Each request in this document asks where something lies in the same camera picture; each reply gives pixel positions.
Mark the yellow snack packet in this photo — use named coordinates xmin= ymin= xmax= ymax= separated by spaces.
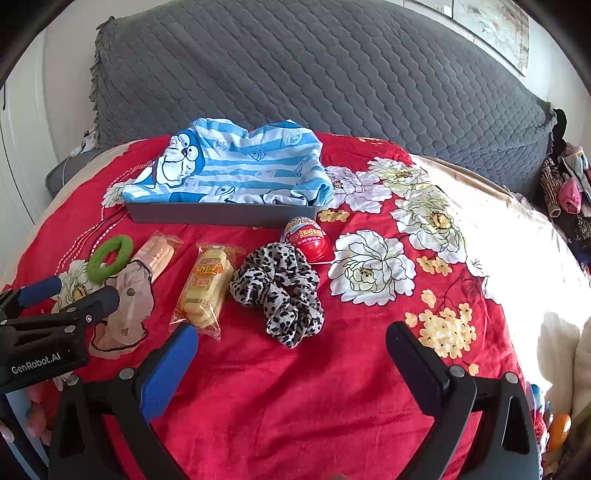
xmin=170 ymin=243 xmax=245 ymax=341

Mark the grey quilted sofa cover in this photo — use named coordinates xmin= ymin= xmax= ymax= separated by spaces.
xmin=88 ymin=0 xmax=557 ymax=185

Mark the red toy egg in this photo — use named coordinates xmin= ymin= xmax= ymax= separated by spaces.
xmin=280 ymin=215 xmax=334 ymax=264

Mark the orange plastic toy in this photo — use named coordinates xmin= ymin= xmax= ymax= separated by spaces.
xmin=547 ymin=413 xmax=573 ymax=450

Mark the beige sheer scrunchie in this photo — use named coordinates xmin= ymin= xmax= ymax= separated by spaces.
xmin=88 ymin=261 xmax=154 ymax=360

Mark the white cable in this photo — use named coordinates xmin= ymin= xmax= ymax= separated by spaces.
xmin=67 ymin=137 xmax=95 ymax=160

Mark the framed wall picture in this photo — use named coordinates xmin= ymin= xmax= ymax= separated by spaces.
xmin=406 ymin=0 xmax=529 ymax=75

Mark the grey plastic tray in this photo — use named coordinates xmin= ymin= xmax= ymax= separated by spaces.
xmin=124 ymin=193 xmax=319 ymax=229

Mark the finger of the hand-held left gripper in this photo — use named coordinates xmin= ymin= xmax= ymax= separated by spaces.
xmin=0 ymin=276 xmax=63 ymax=319
xmin=9 ymin=285 xmax=122 ymax=336

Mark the pink soft object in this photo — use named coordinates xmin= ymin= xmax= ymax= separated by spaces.
xmin=25 ymin=383 xmax=55 ymax=446

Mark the pile of clothes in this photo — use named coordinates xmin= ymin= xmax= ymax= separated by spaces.
xmin=538 ymin=108 xmax=591 ymax=273

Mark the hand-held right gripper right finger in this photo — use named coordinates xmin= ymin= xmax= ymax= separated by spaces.
xmin=385 ymin=322 xmax=541 ymax=480

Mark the grey bedside stand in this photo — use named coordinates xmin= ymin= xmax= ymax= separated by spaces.
xmin=44 ymin=150 xmax=95 ymax=201

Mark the red floral blanket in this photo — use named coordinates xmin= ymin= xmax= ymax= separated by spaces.
xmin=0 ymin=131 xmax=591 ymax=480

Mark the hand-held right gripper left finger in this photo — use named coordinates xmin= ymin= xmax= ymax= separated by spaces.
xmin=48 ymin=323 xmax=200 ymax=480

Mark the pink snack packet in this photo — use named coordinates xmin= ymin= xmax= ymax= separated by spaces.
xmin=130 ymin=231 xmax=184 ymax=283

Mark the leopard print scrunchie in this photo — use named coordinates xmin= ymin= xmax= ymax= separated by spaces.
xmin=228 ymin=243 xmax=325 ymax=349

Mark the green fuzzy hair tie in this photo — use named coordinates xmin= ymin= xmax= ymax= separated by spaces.
xmin=87 ymin=234 xmax=134 ymax=283

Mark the blue striped cartoon cloth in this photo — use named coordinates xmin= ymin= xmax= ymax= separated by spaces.
xmin=121 ymin=117 xmax=334 ymax=207

